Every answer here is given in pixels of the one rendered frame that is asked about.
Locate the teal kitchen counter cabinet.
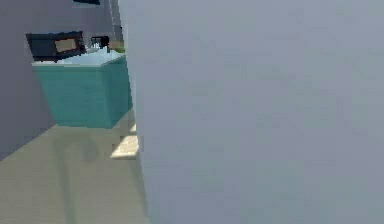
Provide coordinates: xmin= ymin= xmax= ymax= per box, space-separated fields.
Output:
xmin=31 ymin=49 xmax=134 ymax=130

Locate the black coffee machine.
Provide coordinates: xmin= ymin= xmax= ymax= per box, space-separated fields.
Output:
xmin=90 ymin=35 xmax=110 ymax=51

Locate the black microwave oven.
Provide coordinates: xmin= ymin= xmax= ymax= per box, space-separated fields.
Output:
xmin=25 ymin=30 xmax=88 ymax=63

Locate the dark wall cabinet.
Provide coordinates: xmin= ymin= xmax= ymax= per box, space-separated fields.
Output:
xmin=72 ymin=0 xmax=101 ymax=6

